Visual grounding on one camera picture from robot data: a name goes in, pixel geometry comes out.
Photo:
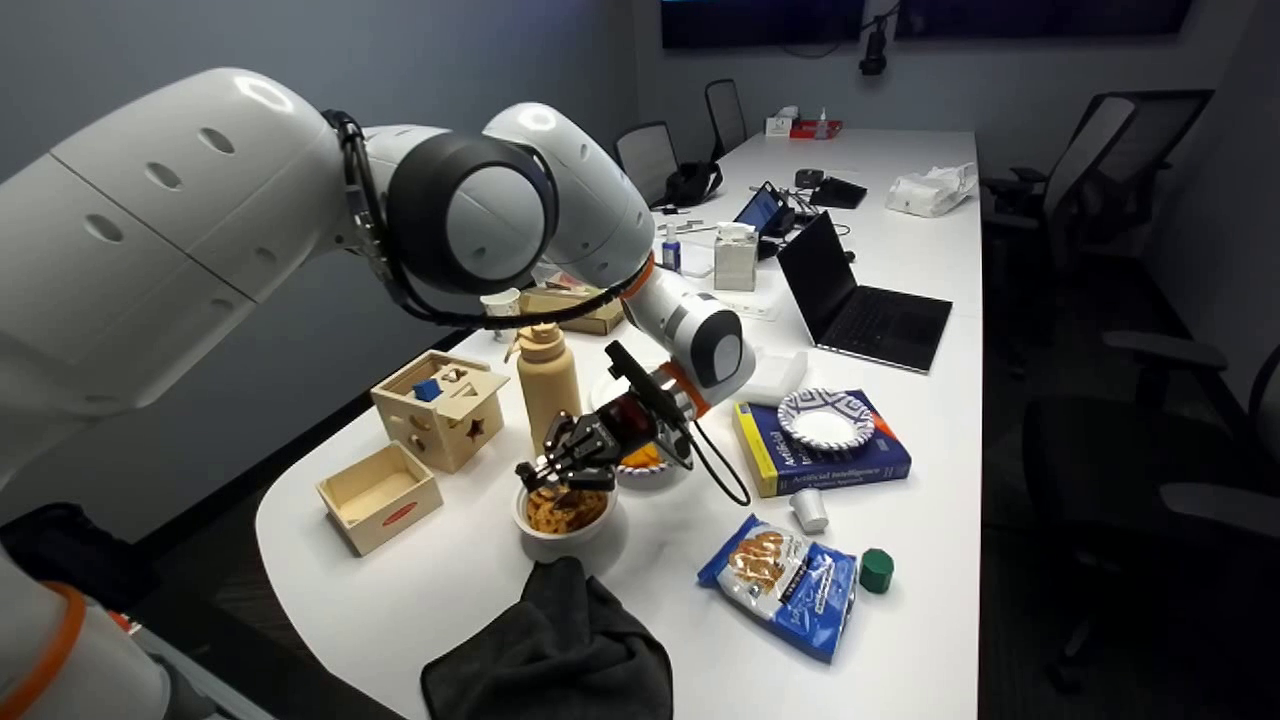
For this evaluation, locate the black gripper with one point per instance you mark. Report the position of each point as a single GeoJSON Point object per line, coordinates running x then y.
{"type": "Point", "coordinates": [636, 431]}

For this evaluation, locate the silver spatula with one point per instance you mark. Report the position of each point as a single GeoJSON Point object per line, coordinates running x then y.
{"type": "Point", "coordinates": [524, 468]}

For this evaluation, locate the white bowl with snacks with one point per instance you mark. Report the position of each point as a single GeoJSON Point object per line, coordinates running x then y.
{"type": "Point", "coordinates": [565, 522]}

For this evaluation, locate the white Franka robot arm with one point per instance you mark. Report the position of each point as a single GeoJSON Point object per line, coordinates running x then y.
{"type": "Point", "coordinates": [172, 224]}

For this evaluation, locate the small bowl with orange food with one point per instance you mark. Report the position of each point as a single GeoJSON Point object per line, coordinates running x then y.
{"type": "Point", "coordinates": [648, 463]}

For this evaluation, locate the tan water bottle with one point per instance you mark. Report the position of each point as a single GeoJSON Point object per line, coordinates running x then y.
{"type": "Point", "coordinates": [546, 385]}

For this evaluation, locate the wooden shape sorter box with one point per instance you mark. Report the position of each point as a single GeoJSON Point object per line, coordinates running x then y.
{"type": "Point", "coordinates": [443, 419]}

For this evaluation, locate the small wooden block box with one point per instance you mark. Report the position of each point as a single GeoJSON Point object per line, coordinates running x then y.
{"type": "Point", "coordinates": [599, 320]}

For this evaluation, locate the blue block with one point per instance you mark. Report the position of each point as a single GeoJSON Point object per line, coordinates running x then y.
{"type": "Point", "coordinates": [428, 391]}

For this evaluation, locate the open wooden tray box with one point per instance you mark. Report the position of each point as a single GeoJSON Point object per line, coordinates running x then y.
{"type": "Point", "coordinates": [383, 502]}

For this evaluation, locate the black cloth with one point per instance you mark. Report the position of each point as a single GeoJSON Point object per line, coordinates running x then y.
{"type": "Point", "coordinates": [546, 652]}

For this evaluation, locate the small white bottle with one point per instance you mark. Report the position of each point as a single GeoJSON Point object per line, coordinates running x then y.
{"type": "Point", "coordinates": [809, 508]}

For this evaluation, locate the blue snack bag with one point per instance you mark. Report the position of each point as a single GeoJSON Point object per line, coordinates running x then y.
{"type": "Point", "coordinates": [786, 585]}

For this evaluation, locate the white carton box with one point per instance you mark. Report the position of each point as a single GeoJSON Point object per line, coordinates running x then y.
{"type": "Point", "coordinates": [732, 261]}

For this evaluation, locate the blue patterned paper plate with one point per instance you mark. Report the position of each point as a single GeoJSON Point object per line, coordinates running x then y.
{"type": "Point", "coordinates": [827, 423]}

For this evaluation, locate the blue and yellow book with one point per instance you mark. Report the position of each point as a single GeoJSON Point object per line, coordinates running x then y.
{"type": "Point", "coordinates": [841, 464]}

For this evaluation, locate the black bag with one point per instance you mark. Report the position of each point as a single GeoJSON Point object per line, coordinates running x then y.
{"type": "Point", "coordinates": [689, 180]}

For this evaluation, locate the black office chair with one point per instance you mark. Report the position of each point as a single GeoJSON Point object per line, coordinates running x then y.
{"type": "Point", "coordinates": [644, 156]}
{"type": "Point", "coordinates": [726, 118]}

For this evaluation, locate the tablet with blue screen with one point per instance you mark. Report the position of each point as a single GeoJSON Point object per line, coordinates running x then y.
{"type": "Point", "coordinates": [767, 208]}

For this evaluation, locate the green bottle cap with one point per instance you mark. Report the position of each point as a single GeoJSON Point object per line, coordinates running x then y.
{"type": "Point", "coordinates": [876, 570]}

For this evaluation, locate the open black laptop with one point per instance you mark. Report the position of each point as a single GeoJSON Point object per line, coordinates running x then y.
{"type": "Point", "coordinates": [867, 320]}

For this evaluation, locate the black device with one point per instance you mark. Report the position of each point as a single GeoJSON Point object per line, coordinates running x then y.
{"type": "Point", "coordinates": [841, 194]}

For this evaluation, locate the small white box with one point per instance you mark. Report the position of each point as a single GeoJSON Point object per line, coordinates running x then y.
{"type": "Point", "coordinates": [783, 120]}

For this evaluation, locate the red flat box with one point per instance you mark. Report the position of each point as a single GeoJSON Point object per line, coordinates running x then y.
{"type": "Point", "coordinates": [819, 128]}

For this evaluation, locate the white tissue pile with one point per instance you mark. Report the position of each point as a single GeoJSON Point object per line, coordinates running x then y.
{"type": "Point", "coordinates": [932, 191]}

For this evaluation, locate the dark office chair with armrests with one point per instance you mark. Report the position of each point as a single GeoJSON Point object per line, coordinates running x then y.
{"type": "Point", "coordinates": [1146, 464]}

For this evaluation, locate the grey mesh office chair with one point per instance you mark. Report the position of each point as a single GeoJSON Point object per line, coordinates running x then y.
{"type": "Point", "coordinates": [1104, 163]}

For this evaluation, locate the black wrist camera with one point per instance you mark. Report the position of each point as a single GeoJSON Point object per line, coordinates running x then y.
{"type": "Point", "coordinates": [644, 381]}

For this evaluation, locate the wall monitor screen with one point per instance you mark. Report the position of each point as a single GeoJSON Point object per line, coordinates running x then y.
{"type": "Point", "coordinates": [1042, 17]}
{"type": "Point", "coordinates": [760, 22]}

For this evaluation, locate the camera on grey pole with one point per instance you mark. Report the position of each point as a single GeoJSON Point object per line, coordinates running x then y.
{"type": "Point", "coordinates": [876, 41]}

